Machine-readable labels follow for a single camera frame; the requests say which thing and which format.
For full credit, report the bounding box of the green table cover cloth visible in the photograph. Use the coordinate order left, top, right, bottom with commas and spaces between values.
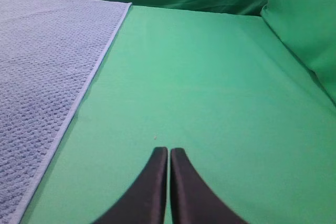
22, 6, 335, 223

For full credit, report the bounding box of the blue waffle-weave towel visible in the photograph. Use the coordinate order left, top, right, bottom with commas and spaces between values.
1, 0, 130, 223

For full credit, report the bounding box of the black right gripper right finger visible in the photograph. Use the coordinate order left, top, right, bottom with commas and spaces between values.
170, 148, 247, 223

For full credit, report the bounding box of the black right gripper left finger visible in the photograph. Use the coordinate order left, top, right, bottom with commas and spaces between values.
94, 147, 168, 223

